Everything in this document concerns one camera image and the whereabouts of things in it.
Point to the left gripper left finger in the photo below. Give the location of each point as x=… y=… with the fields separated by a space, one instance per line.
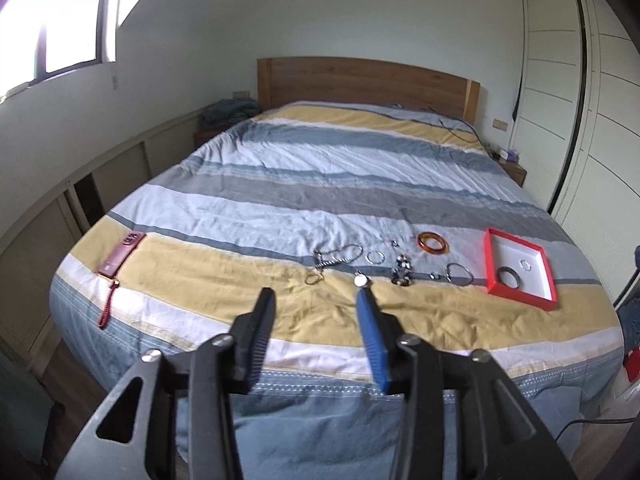
x=132 y=434

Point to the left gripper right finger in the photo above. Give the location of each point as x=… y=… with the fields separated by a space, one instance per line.
x=498 y=434

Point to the thin silver bangle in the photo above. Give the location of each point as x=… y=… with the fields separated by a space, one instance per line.
x=458 y=274

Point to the dark brown wide bangle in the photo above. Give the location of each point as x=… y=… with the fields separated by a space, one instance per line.
x=508 y=277

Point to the silver brooch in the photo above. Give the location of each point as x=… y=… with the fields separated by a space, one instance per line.
x=361 y=280

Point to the small twisted silver hoop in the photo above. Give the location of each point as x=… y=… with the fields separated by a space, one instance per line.
x=375 y=257

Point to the amber orange bangle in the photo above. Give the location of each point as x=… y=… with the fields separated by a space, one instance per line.
x=432 y=243

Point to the thin wire hoop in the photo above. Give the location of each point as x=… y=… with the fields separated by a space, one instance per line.
x=314 y=277

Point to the red jewelry box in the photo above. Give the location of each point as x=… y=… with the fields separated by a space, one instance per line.
x=529 y=260

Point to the wooden nightstand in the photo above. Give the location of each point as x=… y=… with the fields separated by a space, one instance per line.
x=512 y=168

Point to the striped bed duvet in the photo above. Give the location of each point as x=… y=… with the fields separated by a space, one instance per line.
x=318 y=185

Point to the purple tissue box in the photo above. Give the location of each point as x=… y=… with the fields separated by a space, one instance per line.
x=510 y=155

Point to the dark folded blanket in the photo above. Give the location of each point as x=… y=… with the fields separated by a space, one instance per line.
x=228 y=112

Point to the white sliding wardrobe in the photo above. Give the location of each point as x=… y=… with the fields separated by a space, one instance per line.
x=577 y=131

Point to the wooden headboard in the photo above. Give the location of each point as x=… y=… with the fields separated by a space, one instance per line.
x=282 y=81

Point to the window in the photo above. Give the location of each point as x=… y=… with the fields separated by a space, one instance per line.
x=43 y=39

